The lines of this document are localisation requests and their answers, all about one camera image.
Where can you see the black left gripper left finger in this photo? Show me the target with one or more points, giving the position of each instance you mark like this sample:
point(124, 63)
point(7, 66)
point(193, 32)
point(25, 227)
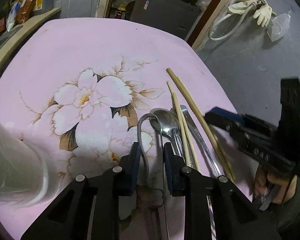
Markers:
point(88, 208)

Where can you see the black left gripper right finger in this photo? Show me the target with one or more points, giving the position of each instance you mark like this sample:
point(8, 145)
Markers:
point(234, 215)

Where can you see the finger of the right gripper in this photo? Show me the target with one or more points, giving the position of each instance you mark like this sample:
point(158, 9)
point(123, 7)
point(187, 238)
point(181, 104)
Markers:
point(225, 120)

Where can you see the long wooden chopstick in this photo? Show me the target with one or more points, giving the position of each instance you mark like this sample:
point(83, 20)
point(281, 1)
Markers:
point(212, 138)

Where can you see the steel spoon bowl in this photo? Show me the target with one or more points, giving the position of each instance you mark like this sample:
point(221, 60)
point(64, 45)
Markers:
point(166, 123)
point(199, 139)

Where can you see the thin wooden chopstick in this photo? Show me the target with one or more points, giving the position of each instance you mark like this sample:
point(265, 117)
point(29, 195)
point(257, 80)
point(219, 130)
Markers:
point(192, 152)

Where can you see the right hand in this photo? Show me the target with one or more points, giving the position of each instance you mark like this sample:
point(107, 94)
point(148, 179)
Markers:
point(264, 180)

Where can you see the steel fork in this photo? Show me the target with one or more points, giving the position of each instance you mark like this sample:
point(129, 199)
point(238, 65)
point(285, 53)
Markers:
point(213, 233)

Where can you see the white plastic utensil holder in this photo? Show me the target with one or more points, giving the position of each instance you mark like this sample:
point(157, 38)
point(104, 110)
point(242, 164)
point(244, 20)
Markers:
point(28, 175)

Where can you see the clear plastic bag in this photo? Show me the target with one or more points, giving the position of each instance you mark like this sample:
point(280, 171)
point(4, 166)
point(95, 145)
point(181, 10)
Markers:
point(278, 27)

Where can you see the white rubber glove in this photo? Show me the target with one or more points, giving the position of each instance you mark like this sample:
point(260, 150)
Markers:
point(263, 12)

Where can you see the pink floral tablecloth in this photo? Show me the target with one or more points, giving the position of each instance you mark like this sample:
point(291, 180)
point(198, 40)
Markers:
point(78, 86)

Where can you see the dark cabinet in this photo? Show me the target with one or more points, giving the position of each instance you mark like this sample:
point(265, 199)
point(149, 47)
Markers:
point(172, 16)

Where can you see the wooden counter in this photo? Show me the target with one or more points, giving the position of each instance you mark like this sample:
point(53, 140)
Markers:
point(10, 41)

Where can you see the condiment bottles group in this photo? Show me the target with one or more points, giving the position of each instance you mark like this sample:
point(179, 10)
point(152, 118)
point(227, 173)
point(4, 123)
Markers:
point(14, 12)

